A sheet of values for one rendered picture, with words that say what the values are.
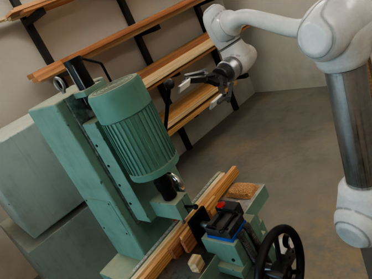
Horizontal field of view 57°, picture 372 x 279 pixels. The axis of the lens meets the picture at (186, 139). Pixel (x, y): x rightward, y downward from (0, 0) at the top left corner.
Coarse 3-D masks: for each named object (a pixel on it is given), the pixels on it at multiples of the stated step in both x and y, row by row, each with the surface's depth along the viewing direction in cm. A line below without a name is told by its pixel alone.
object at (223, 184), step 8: (232, 168) 146; (224, 176) 143; (232, 176) 144; (224, 184) 140; (216, 192) 136; (208, 200) 132; (184, 224) 124; (160, 256) 114; (168, 256) 116; (152, 264) 112; (160, 264) 113; (144, 272) 110; (152, 272) 110; (160, 272) 113
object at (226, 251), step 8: (248, 216) 111; (256, 224) 111; (256, 232) 110; (208, 240) 109; (216, 240) 107; (248, 240) 107; (208, 248) 111; (216, 248) 108; (224, 248) 105; (232, 248) 102; (240, 248) 104; (224, 256) 108; (232, 256) 105; (240, 256) 103; (248, 256) 106; (240, 264) 105
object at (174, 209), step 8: (184, 192) 118; (152, 200) 122; (160, 200) 120; (176, 200) 116; (184, 200) 117; (160, 208) 121; (168, 208) 117; (176, 208) 114; (184, 208) 117; (192, 208) 119; (168, 216) 120; (176, 216) 117; (184, 216) 116
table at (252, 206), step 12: (264, 192) 133; (252, 204) 126; (192, 252) 115; (204, 252) 113; (168, 264) 115; (180, 264) 113; (216, 264) 110; (228, 264) 108; (252, 264) 108; (168, 276) 110; (180, 276) 108; (192, 276) 106; (204, 276) 105; (216, 276) 110; (240, 276) 105
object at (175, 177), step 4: (168, 172) 135; (172, 176) 133; (176, 176) 133; (172, 180) 134; (176, 180) 133; (180, 180) 133; (176, 184) 134; (180, 184) 133; (176, 188) 136; (180, 188) 133; (184, 188) 134
